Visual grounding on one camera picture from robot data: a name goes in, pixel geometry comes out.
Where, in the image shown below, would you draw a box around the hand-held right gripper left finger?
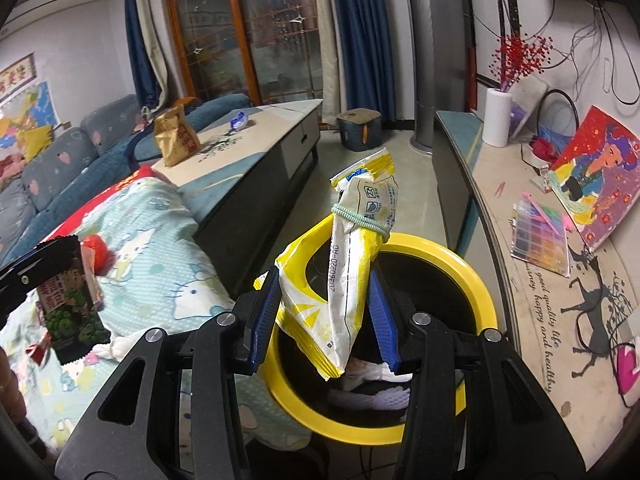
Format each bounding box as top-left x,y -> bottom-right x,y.
54,266 -> 284,480

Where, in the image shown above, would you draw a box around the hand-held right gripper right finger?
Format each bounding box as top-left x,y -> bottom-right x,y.
367,260 -> 586,480

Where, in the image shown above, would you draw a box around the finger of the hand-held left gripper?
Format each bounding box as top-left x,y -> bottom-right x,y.
0,236 -> 83,322

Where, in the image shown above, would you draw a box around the yellow white snack bag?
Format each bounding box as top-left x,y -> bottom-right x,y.
274,147 -> 401,381

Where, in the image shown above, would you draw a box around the green snack packet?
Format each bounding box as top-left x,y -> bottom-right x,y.
36,237 -> 112,366

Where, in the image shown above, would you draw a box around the yellow rimmed black trash bin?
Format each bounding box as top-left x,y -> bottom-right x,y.
252,232 -> 499,446

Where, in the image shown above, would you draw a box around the green hair tie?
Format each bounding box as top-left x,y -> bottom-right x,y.
331,202 -> 391,238

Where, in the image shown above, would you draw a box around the red crumpled wrapper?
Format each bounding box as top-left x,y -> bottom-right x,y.
80,234 -> 117,277

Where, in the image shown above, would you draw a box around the white tissue in bin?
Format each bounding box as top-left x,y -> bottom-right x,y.
327,360 -> 416,411

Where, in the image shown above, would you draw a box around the blue grey sofa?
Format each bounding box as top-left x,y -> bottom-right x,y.
0,92 -> 253,266

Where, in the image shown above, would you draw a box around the pink clothes pile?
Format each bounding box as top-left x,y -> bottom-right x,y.
0,150 -> 31,181

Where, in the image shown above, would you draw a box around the white crumpled tissue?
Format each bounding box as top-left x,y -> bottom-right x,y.
82,330 -> 151,366

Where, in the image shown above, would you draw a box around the yellow pillow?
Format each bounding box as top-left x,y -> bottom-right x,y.
20,124 -> 55,161

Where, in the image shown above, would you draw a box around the colourful country map poster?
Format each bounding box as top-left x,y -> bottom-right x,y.
0,80 -> 63,151

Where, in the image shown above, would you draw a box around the grey coffee table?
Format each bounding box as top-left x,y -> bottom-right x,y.
150,98 -> 325,301

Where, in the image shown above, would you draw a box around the colourful bead box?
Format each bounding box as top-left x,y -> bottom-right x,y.
510,197 -> 572,278

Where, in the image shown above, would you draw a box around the dark television cabinet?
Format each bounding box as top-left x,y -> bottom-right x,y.
431,110 -> 640,461

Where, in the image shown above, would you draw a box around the grey blue stool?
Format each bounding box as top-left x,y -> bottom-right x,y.
336,108 -> 385,152

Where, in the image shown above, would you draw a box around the golden brown snack bag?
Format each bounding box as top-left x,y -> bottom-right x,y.
152,106 -> 202,168

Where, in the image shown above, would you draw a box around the blue curtain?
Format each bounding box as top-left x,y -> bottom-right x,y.
124,0 -> 162,106
326,0 -> 398,122

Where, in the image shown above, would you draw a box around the white ribbed vase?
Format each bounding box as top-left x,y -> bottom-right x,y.
481,87 -> 513,148

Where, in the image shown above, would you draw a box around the purple picture card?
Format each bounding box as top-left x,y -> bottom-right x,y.
507,77 -> 548,143

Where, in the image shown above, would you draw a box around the grey tower air conditioner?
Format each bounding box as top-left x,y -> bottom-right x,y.
402,0 -> 438,157

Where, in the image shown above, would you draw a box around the colourful girl painting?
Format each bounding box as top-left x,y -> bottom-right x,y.
547,105 -> 640,253

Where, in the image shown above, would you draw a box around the wooden framed glass door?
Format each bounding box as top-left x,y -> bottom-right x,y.
162,0 -> 326,108

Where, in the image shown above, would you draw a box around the beige curtain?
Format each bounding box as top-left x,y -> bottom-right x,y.
131,0 -> 170,92

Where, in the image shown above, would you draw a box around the red berry branches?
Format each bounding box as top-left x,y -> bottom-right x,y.
492,34 -> 553,93

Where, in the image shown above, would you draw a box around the embroidered wall banner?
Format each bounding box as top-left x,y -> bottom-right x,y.
0,51 -> 37,92

